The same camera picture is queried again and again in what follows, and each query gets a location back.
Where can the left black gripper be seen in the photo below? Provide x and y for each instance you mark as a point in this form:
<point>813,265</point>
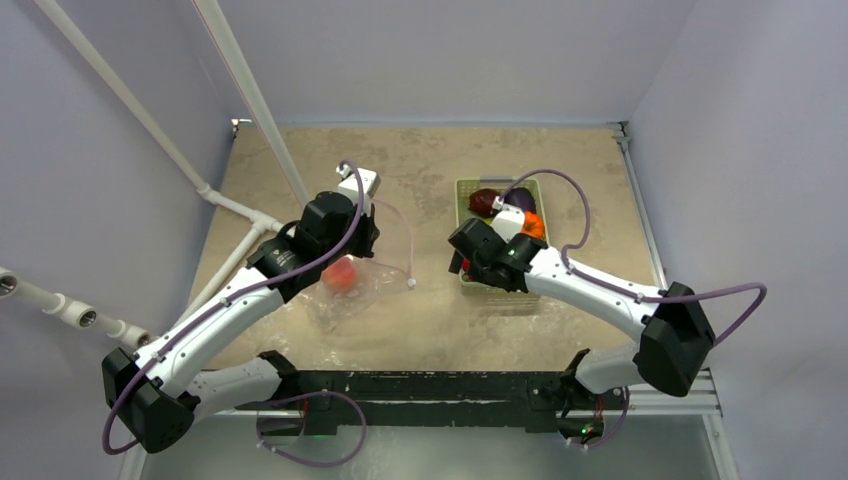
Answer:
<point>370,233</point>

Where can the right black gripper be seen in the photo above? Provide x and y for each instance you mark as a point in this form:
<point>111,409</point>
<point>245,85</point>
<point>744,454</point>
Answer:
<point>457,258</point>

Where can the orange fruit toy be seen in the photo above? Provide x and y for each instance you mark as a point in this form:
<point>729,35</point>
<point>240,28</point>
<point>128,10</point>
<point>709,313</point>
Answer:
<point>533,226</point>

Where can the peach toy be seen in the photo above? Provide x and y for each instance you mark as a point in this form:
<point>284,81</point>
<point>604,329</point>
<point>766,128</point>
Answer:
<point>341,276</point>

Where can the clear pink zip bag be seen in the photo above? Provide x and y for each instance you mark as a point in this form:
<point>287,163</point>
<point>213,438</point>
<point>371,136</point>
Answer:
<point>380,276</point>

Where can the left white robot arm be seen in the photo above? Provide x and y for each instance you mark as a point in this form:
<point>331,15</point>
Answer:
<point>157,393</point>

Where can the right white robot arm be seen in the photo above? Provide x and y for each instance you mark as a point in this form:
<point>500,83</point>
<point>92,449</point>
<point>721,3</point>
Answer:
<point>605,297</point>

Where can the light green plastic basket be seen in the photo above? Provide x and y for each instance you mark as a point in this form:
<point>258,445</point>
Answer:
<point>464,187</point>

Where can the purple eggplant toy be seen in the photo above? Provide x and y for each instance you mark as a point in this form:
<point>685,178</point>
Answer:
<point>521,198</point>

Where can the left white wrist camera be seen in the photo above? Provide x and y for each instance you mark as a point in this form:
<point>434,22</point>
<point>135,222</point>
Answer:
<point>358,185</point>

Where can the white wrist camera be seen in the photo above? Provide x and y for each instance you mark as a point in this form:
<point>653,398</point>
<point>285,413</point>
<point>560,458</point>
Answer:
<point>508,222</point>
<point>358,185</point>

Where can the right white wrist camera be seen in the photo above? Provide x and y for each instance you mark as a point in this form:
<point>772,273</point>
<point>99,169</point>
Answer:
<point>508,222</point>

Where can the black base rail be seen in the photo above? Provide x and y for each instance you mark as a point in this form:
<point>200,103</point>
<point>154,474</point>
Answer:
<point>534,401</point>

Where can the aluminium frame rail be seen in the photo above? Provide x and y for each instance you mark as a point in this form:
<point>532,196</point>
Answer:
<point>676,339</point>

